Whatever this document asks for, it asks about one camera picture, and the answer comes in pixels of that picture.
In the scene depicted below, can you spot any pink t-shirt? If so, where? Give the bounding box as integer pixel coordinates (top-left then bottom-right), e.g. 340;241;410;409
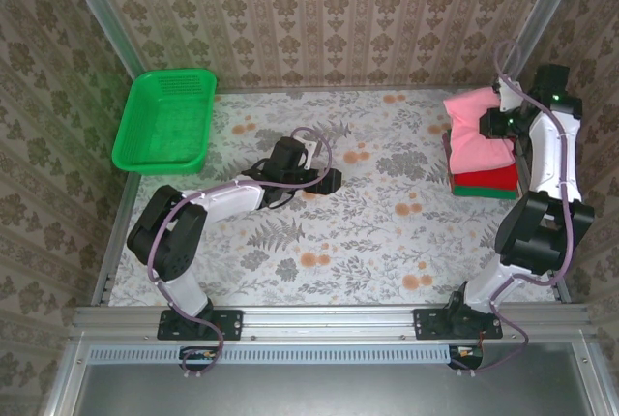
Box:
443;86;516;175

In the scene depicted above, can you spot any floral table cover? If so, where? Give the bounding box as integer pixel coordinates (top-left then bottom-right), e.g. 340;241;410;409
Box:
108;88;557;309

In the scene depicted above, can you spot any red folded t-shirt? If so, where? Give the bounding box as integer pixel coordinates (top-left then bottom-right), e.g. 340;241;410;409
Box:
452;163;520;191

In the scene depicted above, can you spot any green folded t-shirt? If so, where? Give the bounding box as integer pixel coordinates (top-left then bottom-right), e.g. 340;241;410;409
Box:
453;185;518;200

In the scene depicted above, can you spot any green plastic basket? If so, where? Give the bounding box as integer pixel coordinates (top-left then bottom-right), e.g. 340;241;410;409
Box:
110;67;219;176

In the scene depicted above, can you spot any grey metal panel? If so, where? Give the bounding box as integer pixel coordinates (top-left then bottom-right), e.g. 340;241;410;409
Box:
45;341;615;416

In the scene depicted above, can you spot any aluminium frame post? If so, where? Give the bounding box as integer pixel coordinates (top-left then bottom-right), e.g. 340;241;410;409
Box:
53;0;146;81
492;0;590;96

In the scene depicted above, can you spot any aluminium mounting rail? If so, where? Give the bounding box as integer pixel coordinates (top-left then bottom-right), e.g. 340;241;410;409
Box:
72;306;592;342

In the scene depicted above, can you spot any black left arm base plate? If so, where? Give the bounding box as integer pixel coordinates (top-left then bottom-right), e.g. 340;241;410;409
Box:
157;308;243;342

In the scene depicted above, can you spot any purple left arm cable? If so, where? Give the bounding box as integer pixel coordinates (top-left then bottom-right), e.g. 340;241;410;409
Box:
147;126;334;381

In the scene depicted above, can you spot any grey slotted cable duct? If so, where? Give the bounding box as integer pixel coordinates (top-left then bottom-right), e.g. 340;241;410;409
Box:
89;343;449;364

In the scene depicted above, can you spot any black cable connector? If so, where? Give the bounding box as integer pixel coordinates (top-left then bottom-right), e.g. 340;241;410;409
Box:
448;343;485;371
179;345;218;371

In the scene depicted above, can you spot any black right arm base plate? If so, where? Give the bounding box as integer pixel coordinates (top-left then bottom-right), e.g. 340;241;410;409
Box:
413;308;504;342

